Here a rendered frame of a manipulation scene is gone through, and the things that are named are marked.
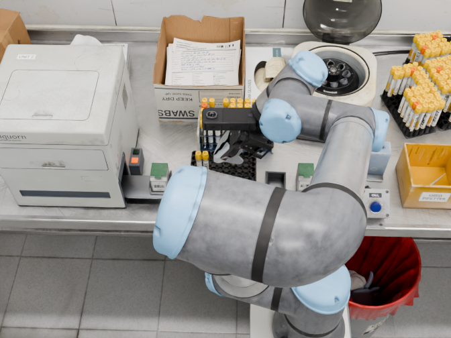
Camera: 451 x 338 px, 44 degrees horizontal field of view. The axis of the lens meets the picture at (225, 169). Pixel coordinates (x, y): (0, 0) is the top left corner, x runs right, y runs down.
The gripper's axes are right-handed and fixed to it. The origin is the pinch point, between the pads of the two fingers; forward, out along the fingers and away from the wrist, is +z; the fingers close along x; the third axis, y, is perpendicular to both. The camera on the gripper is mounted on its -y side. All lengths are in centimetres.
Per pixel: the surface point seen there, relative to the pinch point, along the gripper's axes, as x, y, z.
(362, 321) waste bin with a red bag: -9, 79, 42
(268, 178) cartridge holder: 5.0, 19.1, 6.6
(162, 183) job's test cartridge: -2.2, -7.0, 13.5
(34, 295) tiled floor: 9, -12, 127
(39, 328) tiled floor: -4, -8, 125
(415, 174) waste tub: 8, 53, -12
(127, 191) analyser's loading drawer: -1.7, -12.7, 22.0
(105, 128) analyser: -2.9, -26.1, 0.3
